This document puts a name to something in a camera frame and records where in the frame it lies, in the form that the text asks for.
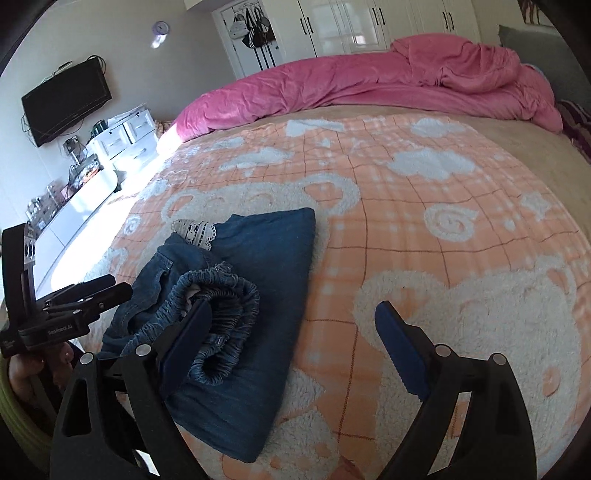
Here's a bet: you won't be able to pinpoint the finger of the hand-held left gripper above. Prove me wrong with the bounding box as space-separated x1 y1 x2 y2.
46 282 133 320
44 274 116 308

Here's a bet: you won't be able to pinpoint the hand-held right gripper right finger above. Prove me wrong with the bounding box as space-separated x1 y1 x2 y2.
375 301 539 480

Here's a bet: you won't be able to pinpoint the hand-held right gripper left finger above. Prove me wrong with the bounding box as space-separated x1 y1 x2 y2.
50 299 214 480

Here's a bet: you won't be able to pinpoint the blue denim pants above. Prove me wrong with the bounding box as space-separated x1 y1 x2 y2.
100 208 317 463

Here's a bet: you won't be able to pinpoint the person's left hand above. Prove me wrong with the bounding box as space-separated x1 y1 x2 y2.
9 342 73 402

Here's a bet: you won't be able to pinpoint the white low cabinet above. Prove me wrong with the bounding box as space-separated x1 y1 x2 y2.
25 165 122 252

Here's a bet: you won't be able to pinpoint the orange plaid fleece blanket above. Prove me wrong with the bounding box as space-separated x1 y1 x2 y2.
78 115 591 480

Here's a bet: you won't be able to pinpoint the white drawer cabinet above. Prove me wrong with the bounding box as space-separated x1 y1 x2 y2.
88 106 156 175

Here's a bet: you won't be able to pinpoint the pink duvet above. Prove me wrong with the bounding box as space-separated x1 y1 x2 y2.
173 33 564 141

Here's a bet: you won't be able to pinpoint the purple striped pillow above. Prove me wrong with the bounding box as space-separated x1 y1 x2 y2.
556 99 591 165

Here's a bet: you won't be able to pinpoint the black striped hanging bag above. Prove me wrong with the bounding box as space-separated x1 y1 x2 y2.
242 8 278 50

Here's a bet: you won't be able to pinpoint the white wardrobe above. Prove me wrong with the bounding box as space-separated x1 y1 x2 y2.
210 0 483 80

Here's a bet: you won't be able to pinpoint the grey padded headboard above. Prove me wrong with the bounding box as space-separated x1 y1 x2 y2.
499 24 591 112

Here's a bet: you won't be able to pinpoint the black wall television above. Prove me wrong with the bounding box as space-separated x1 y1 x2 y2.
21 56 113 148

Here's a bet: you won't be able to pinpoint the wall picture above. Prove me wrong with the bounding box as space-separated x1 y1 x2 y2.
522 0 555 24

